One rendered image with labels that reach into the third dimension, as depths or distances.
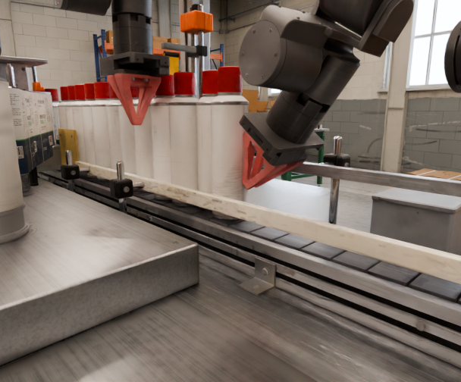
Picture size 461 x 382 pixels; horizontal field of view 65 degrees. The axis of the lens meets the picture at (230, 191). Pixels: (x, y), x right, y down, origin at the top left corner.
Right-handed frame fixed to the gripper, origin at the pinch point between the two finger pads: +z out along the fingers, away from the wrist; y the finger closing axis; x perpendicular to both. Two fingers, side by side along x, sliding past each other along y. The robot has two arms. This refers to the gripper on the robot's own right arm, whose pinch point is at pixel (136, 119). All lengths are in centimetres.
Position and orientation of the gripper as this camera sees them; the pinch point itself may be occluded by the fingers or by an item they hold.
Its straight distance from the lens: 59.1
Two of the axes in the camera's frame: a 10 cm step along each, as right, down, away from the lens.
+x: 7.3, -1.4, 6.7
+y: 6.9, 1.7, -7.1
